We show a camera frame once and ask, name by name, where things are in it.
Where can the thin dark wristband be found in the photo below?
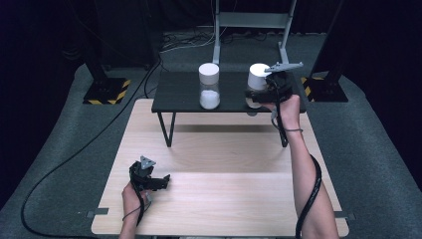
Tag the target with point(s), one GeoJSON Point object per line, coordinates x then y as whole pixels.
{"type": "Point", "coordinates": [295, 130]}

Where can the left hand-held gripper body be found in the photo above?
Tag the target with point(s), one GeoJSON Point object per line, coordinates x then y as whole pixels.
{"type": "Point", "coordinates": [142, 176]}

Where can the black shelf with metal legs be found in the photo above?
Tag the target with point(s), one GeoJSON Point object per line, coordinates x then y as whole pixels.
{"type": "Point", "coordinates": [179, 91]}

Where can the grey tape marker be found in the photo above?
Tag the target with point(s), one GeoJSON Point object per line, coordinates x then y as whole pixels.
{"type": "Point", "coordinates": [98, 212]}
{"type": "Point", "coordinates": [346, 215]}

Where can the person's left hand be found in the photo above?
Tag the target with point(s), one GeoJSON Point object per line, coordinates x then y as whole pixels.
{"type": "Point", "coordinates": [131, 204]}

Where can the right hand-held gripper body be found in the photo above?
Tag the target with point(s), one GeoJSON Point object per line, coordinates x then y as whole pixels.
{"type": "Point", "coordinates": [280, 88]}

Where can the grey metal stand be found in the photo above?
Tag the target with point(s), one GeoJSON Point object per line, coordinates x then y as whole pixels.
{"type": "Point", "coordinates": [252, 20]}

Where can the clear jar with spouted white lid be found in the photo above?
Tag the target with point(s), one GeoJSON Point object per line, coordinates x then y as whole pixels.
{"type": "Point", "coordinates": [257, 78]}

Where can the person's right hand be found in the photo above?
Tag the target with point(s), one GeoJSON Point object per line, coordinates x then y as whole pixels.
{"type": "Point", "coordinates": [292, 113]}

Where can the black stand with striped base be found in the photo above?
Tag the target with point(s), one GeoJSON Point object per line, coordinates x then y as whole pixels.
{"type": "Point", "coordinates": [326, 89]}
{"type": "Point", "coordinates": [106, 91]}

